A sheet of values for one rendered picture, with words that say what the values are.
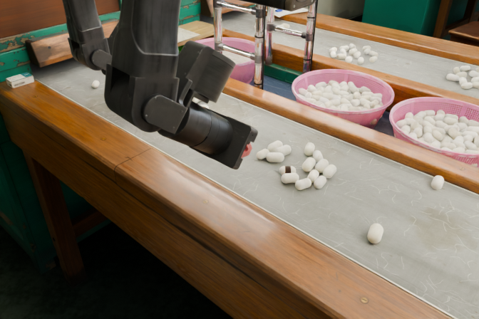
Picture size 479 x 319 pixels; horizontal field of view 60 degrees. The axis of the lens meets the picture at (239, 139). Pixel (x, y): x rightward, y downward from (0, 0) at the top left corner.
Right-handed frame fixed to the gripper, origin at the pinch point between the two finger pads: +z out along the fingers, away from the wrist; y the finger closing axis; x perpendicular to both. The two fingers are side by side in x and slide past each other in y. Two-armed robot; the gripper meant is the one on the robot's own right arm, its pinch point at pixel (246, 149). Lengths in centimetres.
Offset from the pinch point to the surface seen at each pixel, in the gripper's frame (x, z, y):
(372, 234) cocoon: 3.8, 11.4, -21.1
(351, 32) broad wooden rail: -56, 83, 33
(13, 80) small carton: 10, 0, 76
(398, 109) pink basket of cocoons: -25, 46, -6
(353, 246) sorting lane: 6.9, 10.7, -19.3
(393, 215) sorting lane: -0.5, 19.5, -21.1
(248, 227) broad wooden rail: 11.2, 1.7, -5.5
